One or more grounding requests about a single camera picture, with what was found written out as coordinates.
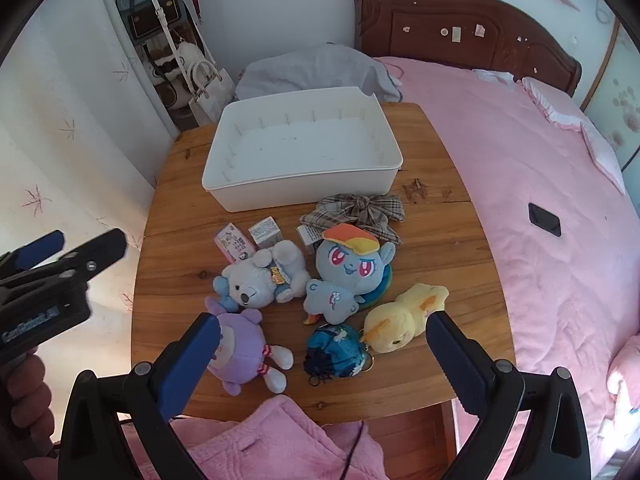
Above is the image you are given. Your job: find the small white carton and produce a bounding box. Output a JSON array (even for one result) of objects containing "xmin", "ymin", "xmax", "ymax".
[
  {"xmin": 248, "ymin": 216, "xmax": 287, "ymax": 250},
  {"xmin": 295, "ymin": 225, "xmax": 326, "ymax": 256}
]

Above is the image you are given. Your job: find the grey cloth bundle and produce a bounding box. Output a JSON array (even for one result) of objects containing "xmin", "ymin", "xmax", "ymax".
[{"xmin": 235, "ymin": 43, "xmax": 405, "ymax": 105}]

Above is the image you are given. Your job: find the pink bedspread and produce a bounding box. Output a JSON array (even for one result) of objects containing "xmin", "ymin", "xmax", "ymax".
[{"xmin": 372, "ymin": 56, "xmax": 640, "ymax": 476}]

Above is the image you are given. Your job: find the frosted floral sliding door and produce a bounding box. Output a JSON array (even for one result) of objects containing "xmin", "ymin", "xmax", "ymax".
[{"xmin": 582, "ymin": 25, "xmax": 640, "ymax": 171}]

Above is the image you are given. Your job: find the small pink printed box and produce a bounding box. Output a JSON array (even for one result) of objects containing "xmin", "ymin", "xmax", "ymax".
[{"xmin": 214, "ymin": 221, "xmax": 257, "ymax": 264}]

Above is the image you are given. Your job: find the white plastic storage box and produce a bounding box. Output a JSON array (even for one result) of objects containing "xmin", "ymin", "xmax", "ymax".
[{"xmin": 201, "ymin": 86, "xmax": 405, "ymax": 213}]

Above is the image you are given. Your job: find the white handbag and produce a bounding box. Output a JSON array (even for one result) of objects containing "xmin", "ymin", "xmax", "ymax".
[{"xmin": 187, "ymin": 57, "xmax": 236, "ymax": 128}]

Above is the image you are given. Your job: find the yellow plush toy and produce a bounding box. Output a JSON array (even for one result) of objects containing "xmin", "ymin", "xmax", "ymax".
[{"xmin": 362, "ymin": 283, "xmax": 450, "ymax": 356}]

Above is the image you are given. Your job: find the white floral curtain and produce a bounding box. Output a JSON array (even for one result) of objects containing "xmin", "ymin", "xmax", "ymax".
[{"xmin": 0, "ymin": 0, "xmax": 181, "ymax": 361}]

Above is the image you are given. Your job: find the black phone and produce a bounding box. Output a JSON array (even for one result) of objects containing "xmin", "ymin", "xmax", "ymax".
[{"xmin": 528, "ymin": 203, "xmax": 562, "ymax": 238}]

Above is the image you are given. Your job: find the pink white plush cushion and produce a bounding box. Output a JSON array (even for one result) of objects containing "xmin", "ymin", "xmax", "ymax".
[{"xmin": 597, "ymin": 332, "xmax": 640, "ymax": 466}]

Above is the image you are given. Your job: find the white teddy bear plush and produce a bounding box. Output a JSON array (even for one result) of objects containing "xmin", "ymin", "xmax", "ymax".
[{"xmin": 213, "ymin": 240, "xmax": 312, "ymax": 315}]

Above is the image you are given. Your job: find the small white cloth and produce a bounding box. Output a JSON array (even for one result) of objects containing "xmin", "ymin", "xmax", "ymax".
[{"xmin": 472, "ymin": 69, "xmax": 516, "ymax": 86}]

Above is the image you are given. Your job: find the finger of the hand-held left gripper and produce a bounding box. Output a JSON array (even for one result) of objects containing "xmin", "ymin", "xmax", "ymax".
[
  {"xmin": 0, "ymin": 230, "xmax": 67, "ymax": 281},
  {"xmin": 10, "ymin": 228, "xmax": 127, "ymax": 291}
]

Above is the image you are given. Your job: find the pink fleece clothing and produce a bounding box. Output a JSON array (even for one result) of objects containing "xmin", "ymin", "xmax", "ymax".
[{"xmin": 117, "ymin": 394, "xmax": 388, "ymax": 480}]

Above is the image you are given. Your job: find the white brown plush bag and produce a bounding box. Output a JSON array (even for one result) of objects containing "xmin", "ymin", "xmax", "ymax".
[{"xmin": 147, "ymin": 40, "xmax": 203, "ymax": 92}]

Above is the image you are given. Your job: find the dark wooden headboard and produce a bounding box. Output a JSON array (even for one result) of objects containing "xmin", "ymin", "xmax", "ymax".
[{"xmin": 353, "ymin": 0, "xmax": 583, "ymax": 97}]

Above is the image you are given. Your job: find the blue satchel bag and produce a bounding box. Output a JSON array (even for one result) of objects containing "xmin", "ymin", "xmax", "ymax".
[{"xmin": 116, "ymin": 0, "xmax": 183, "ymax": 43}]

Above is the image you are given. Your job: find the person's left hand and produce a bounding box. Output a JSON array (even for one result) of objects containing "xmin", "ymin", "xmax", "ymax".
[{"xmin": 0, "ymin": 352, "xmax": 57, "ymax": 456}]

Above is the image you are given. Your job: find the pink pillow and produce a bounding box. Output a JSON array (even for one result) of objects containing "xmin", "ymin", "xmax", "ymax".
[{"xmin": 520, "ymin": 76, "xmax": 628, "ymax": 196}]

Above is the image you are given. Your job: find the blue pony plush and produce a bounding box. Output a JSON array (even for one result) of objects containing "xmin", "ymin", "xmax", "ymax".
[{"xmin": 300, "ymin": 224, "xmax": 398, "ymax": 326}]

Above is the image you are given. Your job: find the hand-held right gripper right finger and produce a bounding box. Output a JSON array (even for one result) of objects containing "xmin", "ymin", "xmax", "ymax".
[{"xmin": 425, "ymin": 309, "xmax": 591, "ymax": 480}]

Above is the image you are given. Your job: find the brown plaid fabric bow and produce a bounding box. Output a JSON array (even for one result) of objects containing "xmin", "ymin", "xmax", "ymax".
[{"xmin": 299, "ymin": 192, "xmax": 407, "ymax": 247}]

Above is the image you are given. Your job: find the blue round plush keychain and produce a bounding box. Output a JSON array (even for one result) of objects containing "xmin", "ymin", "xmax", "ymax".
[{"xmin": 303, "ymin": 323, "xmax": 373, "ymax": 387}]

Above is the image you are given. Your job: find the purple plush doll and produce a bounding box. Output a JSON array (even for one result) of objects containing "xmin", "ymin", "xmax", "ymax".
[{"xmin": 205, "ymin": 296, "xmax": 296, "ymax": 396}]

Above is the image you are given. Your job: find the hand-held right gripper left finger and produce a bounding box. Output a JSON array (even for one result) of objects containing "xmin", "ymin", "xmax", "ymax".
[{"xmin": 57, "ymin": 311, "xmax": 223, "ymax": 480}]

